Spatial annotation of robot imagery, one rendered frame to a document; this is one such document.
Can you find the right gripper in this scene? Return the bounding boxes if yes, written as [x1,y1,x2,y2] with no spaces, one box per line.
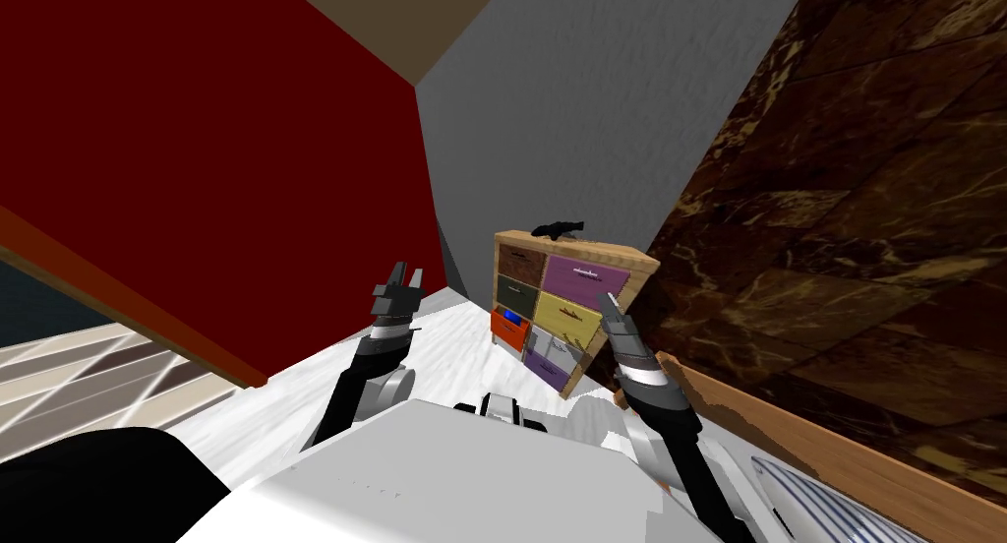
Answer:
[595,290,652,368]

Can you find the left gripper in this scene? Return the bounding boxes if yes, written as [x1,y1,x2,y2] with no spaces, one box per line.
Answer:
[369,261,427,333]

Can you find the magenta drawer front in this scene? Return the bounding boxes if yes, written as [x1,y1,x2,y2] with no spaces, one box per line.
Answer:
[542,255,633,313]

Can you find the wooden chest of drawers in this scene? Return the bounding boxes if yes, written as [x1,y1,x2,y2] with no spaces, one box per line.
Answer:
[490,228,662,402]

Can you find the yellow drawer front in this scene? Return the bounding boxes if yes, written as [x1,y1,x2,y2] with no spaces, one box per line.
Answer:
[532,291,607,352]

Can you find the grey drawer front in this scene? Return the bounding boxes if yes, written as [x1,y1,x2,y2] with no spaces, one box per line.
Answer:
[524,326,588,376]

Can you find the violet drawer front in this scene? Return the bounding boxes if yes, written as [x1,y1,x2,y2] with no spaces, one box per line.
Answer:
[521,346,575,394]

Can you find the small black object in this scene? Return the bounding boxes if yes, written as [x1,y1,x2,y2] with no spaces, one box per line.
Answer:
[530,219,586,242]

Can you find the dark green drawer front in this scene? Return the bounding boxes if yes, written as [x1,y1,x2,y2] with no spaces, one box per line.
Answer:
[495,274,542,319]

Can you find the brown drawer front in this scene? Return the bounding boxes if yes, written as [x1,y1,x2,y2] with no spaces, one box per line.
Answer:
[498,243,548,287]

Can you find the orange drawer front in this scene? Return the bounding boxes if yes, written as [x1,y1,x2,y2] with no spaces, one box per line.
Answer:
[490,306,534,354]

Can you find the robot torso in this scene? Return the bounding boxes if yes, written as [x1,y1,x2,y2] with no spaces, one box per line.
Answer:
[176,392,709,543]

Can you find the white blue striped cushion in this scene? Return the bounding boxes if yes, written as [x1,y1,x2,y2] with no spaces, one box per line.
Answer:
[748,454,933,543]

